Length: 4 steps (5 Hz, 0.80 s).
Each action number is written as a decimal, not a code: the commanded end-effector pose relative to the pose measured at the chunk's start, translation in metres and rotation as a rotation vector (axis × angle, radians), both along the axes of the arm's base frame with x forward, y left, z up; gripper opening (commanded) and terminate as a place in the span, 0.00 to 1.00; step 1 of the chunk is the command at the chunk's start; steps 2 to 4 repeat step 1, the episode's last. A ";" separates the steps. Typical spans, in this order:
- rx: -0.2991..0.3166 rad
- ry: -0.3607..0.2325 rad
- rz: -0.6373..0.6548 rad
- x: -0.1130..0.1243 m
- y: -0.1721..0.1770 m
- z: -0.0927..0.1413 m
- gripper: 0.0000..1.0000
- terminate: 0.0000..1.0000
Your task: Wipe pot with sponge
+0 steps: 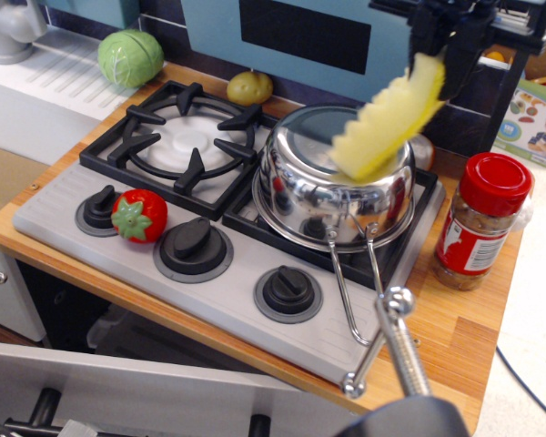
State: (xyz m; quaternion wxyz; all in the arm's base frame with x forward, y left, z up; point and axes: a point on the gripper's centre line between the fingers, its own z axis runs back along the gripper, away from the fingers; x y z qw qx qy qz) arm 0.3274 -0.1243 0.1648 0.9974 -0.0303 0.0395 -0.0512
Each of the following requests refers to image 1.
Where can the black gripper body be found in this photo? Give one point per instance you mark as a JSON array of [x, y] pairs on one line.
[[520, 25]]

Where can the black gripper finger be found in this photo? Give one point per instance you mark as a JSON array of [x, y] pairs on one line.
[[429, 29], [462, 59]]

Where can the yellow serrated sponge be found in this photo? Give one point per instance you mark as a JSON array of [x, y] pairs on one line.
[[395, 115]]

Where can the upside-down stainless steel pot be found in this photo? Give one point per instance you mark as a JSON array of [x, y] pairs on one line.
[[301, 194]]

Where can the toy food picture box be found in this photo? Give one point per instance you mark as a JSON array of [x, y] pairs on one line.
[[522, 131]]

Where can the red-lidded spice jar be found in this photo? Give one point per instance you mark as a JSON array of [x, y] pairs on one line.
[[483, 210]]

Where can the yellow toy potato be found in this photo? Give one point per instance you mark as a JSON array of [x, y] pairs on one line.
[[250, 87]]

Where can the black right burner grate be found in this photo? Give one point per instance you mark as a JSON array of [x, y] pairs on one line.
[[395, 259]]

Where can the black burner grate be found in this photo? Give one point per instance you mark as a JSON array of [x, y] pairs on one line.
[[197, 151], [395, 259]]

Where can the black left burner grate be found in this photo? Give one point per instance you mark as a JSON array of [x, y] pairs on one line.
[[197, 151]]

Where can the chrome metal clamp rod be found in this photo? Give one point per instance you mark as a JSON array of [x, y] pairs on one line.
[[392, 306]]

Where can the green toy cabbage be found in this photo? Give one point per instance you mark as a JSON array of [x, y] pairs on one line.
[[130, 58]]

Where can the black right stove knob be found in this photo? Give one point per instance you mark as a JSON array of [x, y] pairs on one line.
[[288, 295]]

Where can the black stove knob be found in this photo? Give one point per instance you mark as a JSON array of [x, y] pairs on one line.
[[288, 295], [93, 216], [193, 252]]

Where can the black middle stove knob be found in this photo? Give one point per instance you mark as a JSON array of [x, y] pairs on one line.
[[193, 252]]

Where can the grey toy stove top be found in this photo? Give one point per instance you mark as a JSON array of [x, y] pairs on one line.
[[323, 345]]

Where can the red toy strawberry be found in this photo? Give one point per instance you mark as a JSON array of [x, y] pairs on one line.
[[140, 216]]

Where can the black left stove knob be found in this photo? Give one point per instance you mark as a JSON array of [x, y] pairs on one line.
[[93, 216]]

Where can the grey toy faucet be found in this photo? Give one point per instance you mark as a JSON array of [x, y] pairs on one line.
[[20, 27]]

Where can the grey oven door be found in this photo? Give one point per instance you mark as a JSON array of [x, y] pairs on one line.
[[48, 388]]

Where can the black metal post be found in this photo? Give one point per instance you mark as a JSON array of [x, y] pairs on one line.
[[507, 86]]

